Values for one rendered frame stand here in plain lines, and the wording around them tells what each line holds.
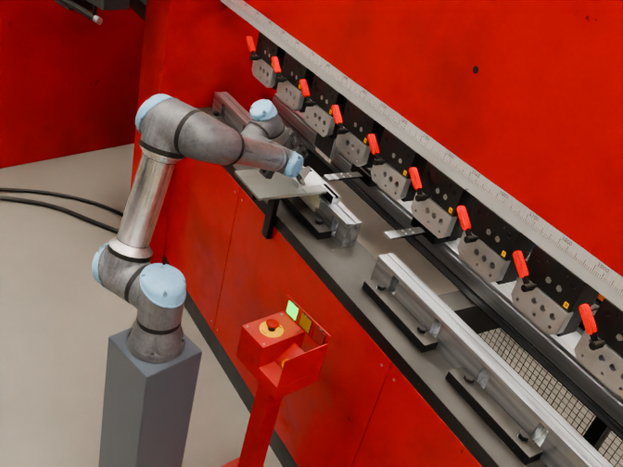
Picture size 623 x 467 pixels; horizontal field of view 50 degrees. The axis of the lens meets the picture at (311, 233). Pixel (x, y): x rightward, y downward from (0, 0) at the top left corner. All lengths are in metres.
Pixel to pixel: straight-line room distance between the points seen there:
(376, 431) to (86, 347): 1.41
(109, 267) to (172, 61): 1.30
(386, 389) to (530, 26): 1.04
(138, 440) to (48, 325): 1.22
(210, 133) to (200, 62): 1.35
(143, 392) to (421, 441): 0.75
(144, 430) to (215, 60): 1.63
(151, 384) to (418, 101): 1.03
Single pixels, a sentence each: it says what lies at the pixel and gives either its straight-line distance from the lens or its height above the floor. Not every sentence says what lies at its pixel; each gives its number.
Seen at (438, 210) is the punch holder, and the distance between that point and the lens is 1.83.
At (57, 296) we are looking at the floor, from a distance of 3.24.
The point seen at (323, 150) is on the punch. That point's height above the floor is 1.11.
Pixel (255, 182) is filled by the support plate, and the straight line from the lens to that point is 2.23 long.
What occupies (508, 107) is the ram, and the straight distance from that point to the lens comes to 1.66.
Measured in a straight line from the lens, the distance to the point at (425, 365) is 1.88.
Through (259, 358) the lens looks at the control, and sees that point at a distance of 1.94.
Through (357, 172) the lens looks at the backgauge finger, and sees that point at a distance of 2.45.
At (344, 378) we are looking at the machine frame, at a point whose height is 0.62.
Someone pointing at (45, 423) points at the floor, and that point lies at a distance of 2.72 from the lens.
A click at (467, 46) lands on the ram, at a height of 1.66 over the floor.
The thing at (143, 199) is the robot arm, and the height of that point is 1.16.
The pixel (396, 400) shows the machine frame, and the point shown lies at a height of 0.74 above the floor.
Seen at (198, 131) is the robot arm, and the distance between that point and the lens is 1.61.
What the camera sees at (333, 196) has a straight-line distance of 2.26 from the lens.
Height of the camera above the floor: 2.06
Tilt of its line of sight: 31 degrees down
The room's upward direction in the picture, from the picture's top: 15 degrees clockwise
